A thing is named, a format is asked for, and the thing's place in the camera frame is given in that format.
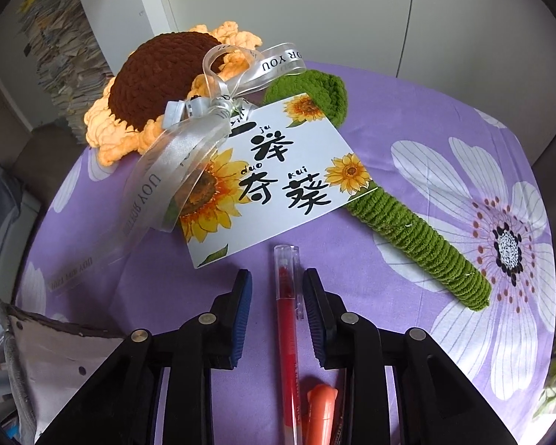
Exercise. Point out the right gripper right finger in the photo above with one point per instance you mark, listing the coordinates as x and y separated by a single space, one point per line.
437 403

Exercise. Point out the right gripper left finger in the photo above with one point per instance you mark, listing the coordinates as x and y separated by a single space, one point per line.
118 404

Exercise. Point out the black marker pen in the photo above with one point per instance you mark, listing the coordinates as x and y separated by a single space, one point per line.
340 408

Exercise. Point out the orange marker pen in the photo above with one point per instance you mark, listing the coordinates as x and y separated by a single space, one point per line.
321 405

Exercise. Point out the red gel pen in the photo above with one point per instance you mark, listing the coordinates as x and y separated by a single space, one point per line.
287 305

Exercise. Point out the grey sofa bed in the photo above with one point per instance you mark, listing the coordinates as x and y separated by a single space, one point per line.
19 211

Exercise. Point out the purple floral tablecloth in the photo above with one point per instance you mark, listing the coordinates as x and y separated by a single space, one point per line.
446 230

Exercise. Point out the white sunflower greeting card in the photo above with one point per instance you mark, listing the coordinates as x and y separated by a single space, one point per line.
283 166

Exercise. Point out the silver ribbon bow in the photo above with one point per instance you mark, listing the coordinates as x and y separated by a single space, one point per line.
174 162

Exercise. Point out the crochet sunflower with green stem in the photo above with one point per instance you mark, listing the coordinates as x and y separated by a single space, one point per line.
128 117

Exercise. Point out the pile of stacked papers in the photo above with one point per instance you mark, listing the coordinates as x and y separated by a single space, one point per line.
70 65

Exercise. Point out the white bookshelf cabinet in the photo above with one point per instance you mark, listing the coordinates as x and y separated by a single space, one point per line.
496 55

